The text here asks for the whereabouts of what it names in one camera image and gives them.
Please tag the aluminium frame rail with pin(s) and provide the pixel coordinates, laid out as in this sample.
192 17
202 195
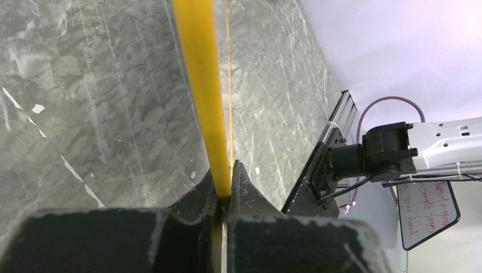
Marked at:
341 118

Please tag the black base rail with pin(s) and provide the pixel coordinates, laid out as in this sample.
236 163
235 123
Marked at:
316 180

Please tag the yellow framed whiteboard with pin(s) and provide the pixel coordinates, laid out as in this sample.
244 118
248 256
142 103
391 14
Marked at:
195 22

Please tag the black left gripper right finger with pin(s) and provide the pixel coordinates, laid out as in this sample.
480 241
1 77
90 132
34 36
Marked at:
262 239

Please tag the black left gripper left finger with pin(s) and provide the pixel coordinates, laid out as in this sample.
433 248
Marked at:
183 237

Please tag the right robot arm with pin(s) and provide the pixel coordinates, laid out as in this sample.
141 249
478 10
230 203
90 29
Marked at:
421 160

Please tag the black framed small whiteboard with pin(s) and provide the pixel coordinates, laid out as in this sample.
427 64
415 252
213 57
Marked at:
425 209

